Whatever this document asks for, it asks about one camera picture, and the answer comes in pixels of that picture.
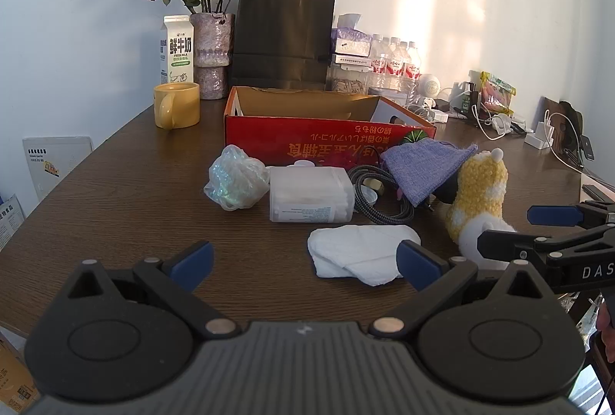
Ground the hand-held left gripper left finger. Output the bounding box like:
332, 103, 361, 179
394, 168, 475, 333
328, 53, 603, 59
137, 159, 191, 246
67, 241, 242, 340

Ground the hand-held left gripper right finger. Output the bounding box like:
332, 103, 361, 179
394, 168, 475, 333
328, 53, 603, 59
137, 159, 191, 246
369, 239, 546, 340

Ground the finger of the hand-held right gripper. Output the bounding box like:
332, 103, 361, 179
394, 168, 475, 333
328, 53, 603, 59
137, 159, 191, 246
527, 200, 615, 227
477, 224, 615, 263

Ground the yellow white plush toy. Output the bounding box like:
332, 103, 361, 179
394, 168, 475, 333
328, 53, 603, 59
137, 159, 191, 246
444, 148, 519, 269

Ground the braided black cable bundle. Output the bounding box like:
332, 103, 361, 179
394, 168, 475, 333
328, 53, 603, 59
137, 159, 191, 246
347, 164, 416, 224

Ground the white tissue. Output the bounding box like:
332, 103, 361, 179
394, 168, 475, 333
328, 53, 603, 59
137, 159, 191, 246
307, 225, 422, 287

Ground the iridescent plastic bag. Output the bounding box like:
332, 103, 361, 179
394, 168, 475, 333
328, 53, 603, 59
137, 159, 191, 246
204, 144, 271, 211

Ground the purple cloth pouch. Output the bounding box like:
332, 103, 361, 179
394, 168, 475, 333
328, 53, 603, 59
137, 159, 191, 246
379, 141, 479, 208

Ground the white translucent plastic container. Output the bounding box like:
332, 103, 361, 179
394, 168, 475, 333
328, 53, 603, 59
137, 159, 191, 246
268, 166, 355, 224

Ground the red cardboard box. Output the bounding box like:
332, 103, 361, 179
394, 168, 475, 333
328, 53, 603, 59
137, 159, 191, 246
223, 86, 437, 167

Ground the person's right hand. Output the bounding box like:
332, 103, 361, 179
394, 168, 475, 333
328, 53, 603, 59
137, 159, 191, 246
596, 295, 615, 365

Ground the black phone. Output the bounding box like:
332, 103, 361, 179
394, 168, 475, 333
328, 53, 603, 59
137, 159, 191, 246
581, 183, 615, 205

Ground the white charging dock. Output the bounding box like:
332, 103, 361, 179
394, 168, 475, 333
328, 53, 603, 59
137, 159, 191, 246
525, 122, 553, 151

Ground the yellow green snack packet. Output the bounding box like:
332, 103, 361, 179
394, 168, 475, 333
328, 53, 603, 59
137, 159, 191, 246
480, 71, 517, 115

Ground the black charger stand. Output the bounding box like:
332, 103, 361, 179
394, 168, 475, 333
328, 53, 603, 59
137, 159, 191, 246
449, 81, 481, 120

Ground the yellow ceramic mug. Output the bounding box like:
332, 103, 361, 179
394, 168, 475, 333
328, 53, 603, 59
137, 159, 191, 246
153, 82, 201, 129

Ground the white round device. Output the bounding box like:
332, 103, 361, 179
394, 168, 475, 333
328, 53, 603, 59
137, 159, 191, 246
417, 73, 442, 101

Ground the printed paper booklet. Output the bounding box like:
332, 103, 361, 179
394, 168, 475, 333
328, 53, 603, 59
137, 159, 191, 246
0, 193, 26, 252

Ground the clear box of seeds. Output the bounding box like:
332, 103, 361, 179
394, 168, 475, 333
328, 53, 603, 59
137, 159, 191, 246
328, 63, 371, 93

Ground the pack of water bottles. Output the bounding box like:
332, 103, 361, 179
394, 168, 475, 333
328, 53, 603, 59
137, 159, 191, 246
370, 35, 422, 106

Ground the speckled purple vase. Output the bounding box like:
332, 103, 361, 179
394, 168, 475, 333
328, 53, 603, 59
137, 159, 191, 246
189, 12, 236, 100

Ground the brown cardboard carton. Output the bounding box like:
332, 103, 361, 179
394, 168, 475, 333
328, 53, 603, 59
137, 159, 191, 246
0, 332, 40, 415

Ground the flat white labelled box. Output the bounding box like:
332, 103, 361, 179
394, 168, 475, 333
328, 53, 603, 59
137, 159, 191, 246
331, 55, 372, 72

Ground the white milk carton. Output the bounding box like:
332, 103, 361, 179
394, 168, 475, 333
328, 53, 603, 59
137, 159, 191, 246
160, 15, 195, 85

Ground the purple tissue pack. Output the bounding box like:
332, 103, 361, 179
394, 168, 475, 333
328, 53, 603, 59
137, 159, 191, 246
331, 14, 373, 58

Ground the black paper bag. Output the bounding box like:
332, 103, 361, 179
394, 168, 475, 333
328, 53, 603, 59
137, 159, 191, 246
229, 0, 336, 91

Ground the thin white charging cable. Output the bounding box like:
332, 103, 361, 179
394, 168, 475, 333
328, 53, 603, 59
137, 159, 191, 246
545, 110, 586, 170

